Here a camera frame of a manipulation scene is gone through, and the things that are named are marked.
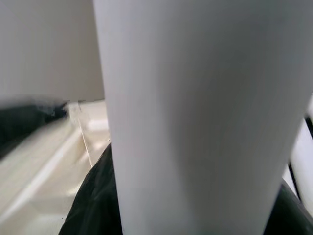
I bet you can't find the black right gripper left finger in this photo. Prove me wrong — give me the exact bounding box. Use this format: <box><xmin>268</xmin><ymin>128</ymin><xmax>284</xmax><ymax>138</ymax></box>
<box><xmin>62</xmin><ymin>144</ymin><xmax>123</xmax><ymax>235</ymax></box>

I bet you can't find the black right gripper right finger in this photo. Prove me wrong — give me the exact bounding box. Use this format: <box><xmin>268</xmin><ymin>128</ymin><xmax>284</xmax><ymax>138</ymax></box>
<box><xmin>265</xmin><ymin>182</ymin><xmax>313</xmax><ymax>235</ymax></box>

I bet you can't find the black table cloth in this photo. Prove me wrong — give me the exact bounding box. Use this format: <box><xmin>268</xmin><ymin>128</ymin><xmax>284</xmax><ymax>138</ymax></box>
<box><xmin>0</xmin><ymin>102</ymin><xmax>70</xmax><ymax>159</ymax></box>

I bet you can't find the white plastic table top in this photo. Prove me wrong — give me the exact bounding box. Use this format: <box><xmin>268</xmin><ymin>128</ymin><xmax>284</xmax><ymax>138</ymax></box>
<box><xmin>0</xmin><ymin>100</ymin><xmax>112</xmax><ymax>235</ymax></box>

